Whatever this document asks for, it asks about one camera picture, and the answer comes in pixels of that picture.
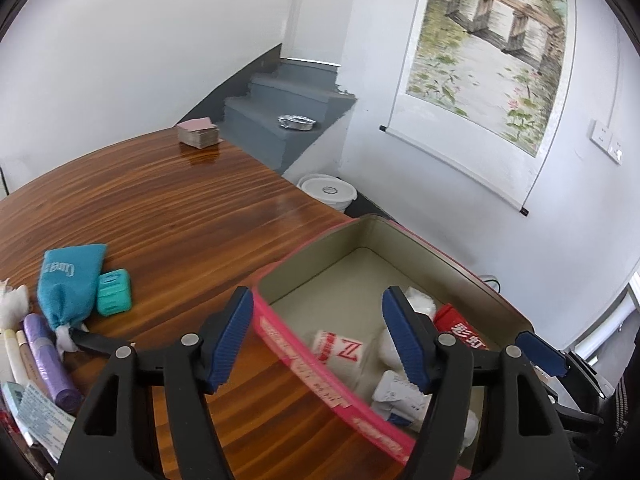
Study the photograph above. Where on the crumpled white paper packet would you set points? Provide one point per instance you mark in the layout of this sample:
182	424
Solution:
397	392

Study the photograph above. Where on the purple tube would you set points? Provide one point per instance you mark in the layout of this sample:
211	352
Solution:
47	360

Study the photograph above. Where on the small teal plastic case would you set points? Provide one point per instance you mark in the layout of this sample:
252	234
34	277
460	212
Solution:
114	292

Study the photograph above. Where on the crumpled white tissue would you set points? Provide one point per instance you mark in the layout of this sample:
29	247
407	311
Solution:
12	305

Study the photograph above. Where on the white tube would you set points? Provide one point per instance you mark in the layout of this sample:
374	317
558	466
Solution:
11	355

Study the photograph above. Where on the landscape wall scroll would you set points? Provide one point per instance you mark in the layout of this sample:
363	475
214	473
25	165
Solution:
480	50

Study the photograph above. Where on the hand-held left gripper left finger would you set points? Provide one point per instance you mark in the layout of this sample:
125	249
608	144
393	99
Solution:
227	345

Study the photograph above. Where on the light blue packet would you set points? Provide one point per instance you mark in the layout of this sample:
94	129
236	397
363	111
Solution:
40	417

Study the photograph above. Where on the pink tin box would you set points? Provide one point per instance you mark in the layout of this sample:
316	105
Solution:
300	350

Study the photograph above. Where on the beige tube with gold cap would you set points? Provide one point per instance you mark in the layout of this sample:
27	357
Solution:
27	360

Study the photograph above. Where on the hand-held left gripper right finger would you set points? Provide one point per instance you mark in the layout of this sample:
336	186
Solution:
402	340

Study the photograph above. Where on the white wall socket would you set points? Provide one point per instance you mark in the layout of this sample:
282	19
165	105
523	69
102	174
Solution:
606	141

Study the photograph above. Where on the white tissue ball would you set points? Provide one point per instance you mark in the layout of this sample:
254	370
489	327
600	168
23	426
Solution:
420	300

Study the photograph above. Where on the white red print packet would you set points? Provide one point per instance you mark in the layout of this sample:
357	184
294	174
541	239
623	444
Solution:
340	347

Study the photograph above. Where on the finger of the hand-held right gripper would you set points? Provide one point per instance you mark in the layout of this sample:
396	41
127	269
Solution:
540	352

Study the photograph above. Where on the grey stairs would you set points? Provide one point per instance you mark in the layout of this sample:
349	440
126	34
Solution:
280	105

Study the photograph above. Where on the white door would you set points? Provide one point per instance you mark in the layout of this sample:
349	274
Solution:
320	10

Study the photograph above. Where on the dark striped cloth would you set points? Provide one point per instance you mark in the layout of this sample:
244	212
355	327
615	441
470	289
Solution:
625	410

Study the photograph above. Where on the white lidded bucket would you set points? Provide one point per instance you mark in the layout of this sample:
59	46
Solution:
327	191

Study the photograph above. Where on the wooden desktop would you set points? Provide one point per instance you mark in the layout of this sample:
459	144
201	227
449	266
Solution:
175	210

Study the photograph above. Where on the stack of pink cards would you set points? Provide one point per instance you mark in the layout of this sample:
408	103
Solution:
196	132

